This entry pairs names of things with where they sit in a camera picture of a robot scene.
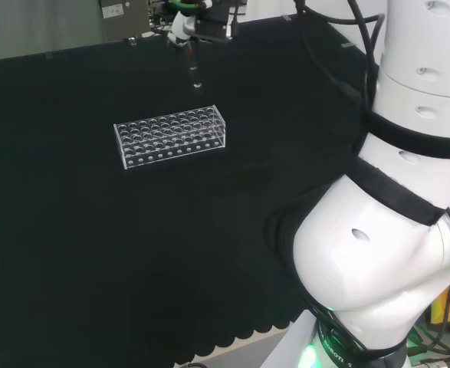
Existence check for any clear acrylic test tube rack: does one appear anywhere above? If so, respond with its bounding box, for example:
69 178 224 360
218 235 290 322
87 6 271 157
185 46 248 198
113 103 226 171

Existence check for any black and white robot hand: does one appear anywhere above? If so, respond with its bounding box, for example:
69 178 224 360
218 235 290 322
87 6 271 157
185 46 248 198
166 0 238 48

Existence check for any clear glass test tube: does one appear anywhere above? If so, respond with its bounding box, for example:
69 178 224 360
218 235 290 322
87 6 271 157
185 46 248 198
185 40 203 90

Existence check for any pale board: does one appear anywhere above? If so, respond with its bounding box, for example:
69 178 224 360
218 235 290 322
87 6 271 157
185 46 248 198
97 0 151 40

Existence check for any black bench cloth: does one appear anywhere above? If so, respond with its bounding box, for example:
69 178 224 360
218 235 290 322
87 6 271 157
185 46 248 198
0 13 383 368

